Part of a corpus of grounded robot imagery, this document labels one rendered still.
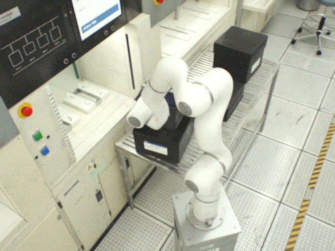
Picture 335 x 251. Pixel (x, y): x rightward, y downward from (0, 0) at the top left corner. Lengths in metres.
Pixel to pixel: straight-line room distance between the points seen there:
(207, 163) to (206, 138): 0.16
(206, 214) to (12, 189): 0.86
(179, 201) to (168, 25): 1.62
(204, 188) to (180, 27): 1.75
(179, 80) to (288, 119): 2.35
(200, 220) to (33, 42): 1.06
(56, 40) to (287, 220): 2.00
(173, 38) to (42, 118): 1.47
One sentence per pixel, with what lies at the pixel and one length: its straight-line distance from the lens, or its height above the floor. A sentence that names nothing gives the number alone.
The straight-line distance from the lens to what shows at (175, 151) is 1.72.
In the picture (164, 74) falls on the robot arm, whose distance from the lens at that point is 1.10.
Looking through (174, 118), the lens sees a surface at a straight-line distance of 1.59.
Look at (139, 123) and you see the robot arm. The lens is 1.38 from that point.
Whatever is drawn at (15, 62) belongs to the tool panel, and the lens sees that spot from 1.28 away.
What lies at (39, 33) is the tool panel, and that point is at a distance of 1.32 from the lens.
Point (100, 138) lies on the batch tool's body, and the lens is 1.83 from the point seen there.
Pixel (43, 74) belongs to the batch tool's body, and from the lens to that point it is 1.38.
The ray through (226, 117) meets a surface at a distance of 2.02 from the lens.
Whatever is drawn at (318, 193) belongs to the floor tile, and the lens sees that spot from 2.80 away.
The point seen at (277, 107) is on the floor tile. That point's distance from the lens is 3.38.
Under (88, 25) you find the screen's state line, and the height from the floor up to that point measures 1.52.
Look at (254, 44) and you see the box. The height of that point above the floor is 1.01.
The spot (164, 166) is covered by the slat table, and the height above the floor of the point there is 0.76.
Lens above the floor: 2.19
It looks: 46 degrees down
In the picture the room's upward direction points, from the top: 3 degrees counter-clockwise
